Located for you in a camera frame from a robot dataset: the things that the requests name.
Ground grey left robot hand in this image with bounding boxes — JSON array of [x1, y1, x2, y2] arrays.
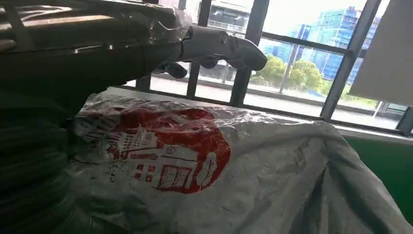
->
[[0, 0, 268, 121]]

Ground grey parcel with red print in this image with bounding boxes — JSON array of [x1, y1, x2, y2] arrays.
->
[[64, 93, 413, 234]]

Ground green trees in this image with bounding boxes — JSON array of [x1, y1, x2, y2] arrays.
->
[[250, 55, 378, 104]]

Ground blue glass building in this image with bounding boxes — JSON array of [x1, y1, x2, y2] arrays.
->
[[263, 5, 382, 83]]

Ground grey roller blind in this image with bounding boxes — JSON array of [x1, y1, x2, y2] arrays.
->
[[348, 0, 413, 107]]

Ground green conveyor belt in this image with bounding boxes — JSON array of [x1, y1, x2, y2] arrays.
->
[[344, 137, 413, 224]]

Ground dark window frame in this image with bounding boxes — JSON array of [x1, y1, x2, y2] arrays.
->
[[122, 0, 413, 137]]

